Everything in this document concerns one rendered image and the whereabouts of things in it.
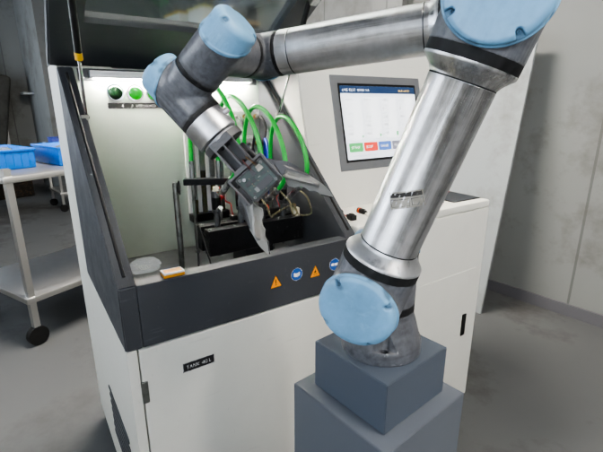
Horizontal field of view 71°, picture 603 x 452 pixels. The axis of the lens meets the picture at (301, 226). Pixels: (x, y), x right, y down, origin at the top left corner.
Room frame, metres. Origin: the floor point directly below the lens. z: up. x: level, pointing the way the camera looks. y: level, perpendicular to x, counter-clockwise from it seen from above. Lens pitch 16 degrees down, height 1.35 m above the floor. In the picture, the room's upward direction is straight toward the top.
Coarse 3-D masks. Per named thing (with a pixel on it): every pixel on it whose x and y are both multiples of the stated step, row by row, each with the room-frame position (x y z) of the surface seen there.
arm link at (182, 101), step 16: (160, 64) 0.69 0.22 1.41; (176, 64) 0.75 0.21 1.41; (144, 80) 0.69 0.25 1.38; (160, 80) 0.69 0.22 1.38; (176, 80) 0.68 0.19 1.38; (160, 96) 0.69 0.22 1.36; (176, 96) 0.68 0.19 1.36; (192, 96) 0.68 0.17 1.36; (208, 96) 0.70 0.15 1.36; (176, 112) 0.68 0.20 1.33; (192, 112) 0.68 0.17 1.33
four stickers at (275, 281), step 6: (336, 258) 1.20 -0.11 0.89; (318, 264) 1.16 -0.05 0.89; (330, 264) 1.18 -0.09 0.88; (336, 264) 1.20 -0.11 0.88; (294, 270) 1.11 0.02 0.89; (300, 270) 1.12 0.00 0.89; (312, 270) 1.15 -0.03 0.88; (318, 270) 1.16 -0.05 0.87; (330, 270) 1.18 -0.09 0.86; (270, 276) 1.07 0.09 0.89; (276, 276) 1.08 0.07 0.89; (294, 276) 1.11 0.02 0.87; (300, 276) 1.12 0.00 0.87; (312, 276) 1.15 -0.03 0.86; (270, 282) 1.07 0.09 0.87; (276, 282) 1.08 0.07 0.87; (282, 282) 1.09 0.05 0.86; (270, 288) 1.07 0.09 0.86
